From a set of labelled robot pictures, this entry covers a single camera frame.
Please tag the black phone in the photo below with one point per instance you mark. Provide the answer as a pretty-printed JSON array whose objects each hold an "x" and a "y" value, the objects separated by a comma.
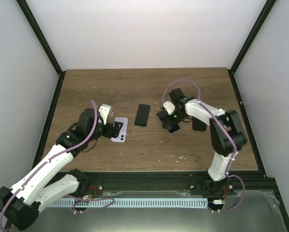
[{"x": 142, "y": 115}]

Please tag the lavender phone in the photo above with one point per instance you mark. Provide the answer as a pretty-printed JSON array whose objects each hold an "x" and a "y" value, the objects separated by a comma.
[{"x": 122, "y": 134}]

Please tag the black phone case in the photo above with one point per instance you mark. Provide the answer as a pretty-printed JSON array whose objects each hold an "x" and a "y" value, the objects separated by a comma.
[{"x": 198, "y": 125}]

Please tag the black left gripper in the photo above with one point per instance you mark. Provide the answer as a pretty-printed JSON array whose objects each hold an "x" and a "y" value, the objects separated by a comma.
[{"x": 109, "y": 134}]

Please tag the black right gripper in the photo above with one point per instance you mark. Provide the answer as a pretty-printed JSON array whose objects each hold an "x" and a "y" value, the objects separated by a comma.
[{"x": 167, "y": 121}]

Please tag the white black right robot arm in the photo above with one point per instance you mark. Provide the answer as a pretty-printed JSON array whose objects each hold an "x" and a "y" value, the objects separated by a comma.
[{"x": 226, "y": 130}]

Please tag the black frame post right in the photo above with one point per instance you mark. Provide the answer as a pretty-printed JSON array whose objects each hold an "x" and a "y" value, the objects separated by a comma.
[{"x": 265, "y": 11}]

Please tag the light blue slotted cable duct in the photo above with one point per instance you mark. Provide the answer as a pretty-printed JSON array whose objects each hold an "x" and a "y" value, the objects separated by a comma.
[{"x": 135, "y": 203}]

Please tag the black frame post left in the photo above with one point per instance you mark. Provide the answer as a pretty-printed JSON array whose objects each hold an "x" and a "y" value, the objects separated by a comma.
[{"x": 24, "y": 7}]

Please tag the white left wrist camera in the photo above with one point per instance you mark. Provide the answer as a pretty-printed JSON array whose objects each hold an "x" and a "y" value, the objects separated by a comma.
[{"x": 104, "y": 112}]

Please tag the black frame post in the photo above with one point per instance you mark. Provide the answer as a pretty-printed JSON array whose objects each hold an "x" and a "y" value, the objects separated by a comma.
[
  {"x": 24, "y": 7},
  {"x": 265, "y": 11}
]

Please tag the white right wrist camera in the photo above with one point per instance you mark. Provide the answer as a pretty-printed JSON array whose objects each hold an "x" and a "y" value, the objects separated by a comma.
[{"x": 169, "y": 107}]

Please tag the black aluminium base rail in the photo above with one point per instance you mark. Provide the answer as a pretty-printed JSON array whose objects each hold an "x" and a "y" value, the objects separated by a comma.
[{"x": 198, "y": 182}]

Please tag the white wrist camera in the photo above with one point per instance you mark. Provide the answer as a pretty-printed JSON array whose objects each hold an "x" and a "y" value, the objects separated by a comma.
[
  {"x": 104, "y": 112},
  {"x": 169, "y": 107}
]

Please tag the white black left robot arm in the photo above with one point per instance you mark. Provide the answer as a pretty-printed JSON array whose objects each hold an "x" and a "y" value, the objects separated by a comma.
[{"x": 23, "y": 202}]

